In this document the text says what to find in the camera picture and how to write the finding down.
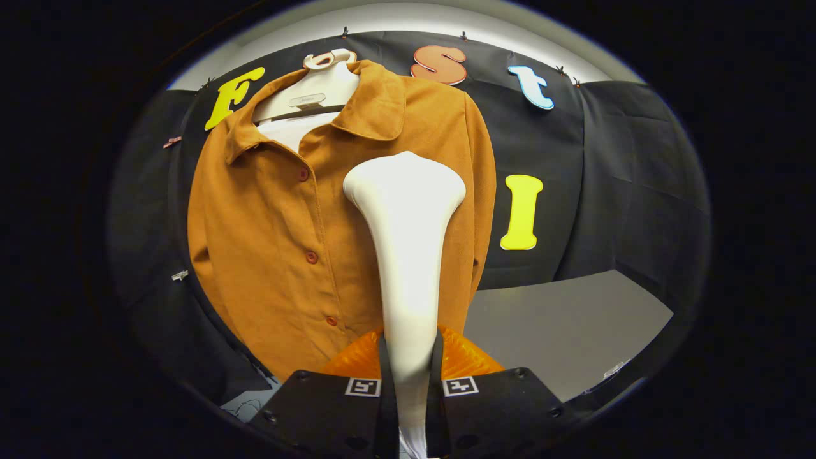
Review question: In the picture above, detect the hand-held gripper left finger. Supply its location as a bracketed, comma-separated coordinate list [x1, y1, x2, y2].
[249, 328, 399, 459]

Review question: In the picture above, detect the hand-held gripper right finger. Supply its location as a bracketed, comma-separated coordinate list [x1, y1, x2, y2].
[426, 326, 578, 459]

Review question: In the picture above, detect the grey drawer cabinet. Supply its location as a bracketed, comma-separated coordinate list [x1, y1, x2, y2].
[464, 269, 675, 402]

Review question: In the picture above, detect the white garment steamer head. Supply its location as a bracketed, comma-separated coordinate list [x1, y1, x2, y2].
[343, 151, 467, 459]

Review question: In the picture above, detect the black backdrop cloth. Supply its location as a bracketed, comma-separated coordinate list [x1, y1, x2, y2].
[108, 29, 711, 409]

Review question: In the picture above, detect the orange button shirt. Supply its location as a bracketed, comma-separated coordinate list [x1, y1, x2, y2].
[187, 59, 498, 383]

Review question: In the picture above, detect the white steamer hanger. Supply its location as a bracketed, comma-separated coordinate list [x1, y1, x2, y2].
[252, 48, 362, 124]

